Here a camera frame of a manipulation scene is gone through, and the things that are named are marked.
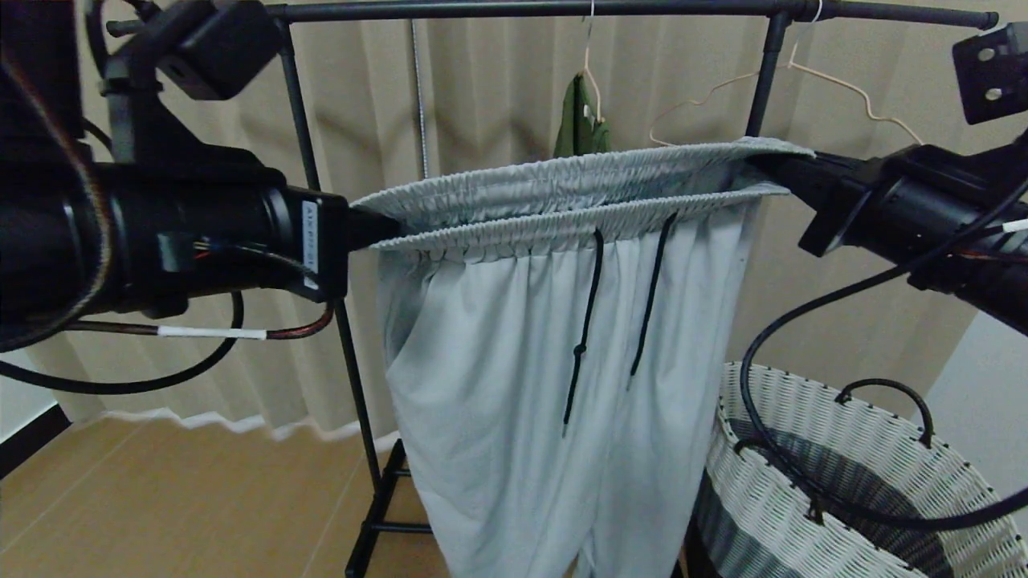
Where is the metal curtain wand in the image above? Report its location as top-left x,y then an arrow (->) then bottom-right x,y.
410,18 -> 429,179

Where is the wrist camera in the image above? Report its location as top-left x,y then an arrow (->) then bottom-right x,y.
952,22 -> 1028,125
100,0 -> 282,165

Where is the white laundry basket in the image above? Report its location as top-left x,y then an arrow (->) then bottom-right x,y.
695,361 -> 1028,578

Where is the black clothes rack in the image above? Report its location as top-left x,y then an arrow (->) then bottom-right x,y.
104,0 -> 1001,578

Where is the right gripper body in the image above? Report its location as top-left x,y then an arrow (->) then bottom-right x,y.
798,132 -> 1028,278

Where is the pale grey garment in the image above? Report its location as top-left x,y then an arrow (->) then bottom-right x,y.
351,136 -> 816,578

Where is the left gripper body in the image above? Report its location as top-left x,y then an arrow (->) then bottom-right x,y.
104,165 -> 350,318

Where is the beige curtain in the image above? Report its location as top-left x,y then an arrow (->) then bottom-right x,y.
0,0 -> 1028,442

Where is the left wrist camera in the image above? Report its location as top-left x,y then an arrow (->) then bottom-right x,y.
100,0 -> 282,165

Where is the pink clothes hanger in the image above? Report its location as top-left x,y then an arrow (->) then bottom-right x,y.
580,0 -> 607,125
649,0 -> 924,148

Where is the green long-sleeved shirt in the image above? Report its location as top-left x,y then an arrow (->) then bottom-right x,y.
553,72 -> 611,159

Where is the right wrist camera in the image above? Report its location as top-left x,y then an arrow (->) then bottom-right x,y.
952,22 -> 1028,125

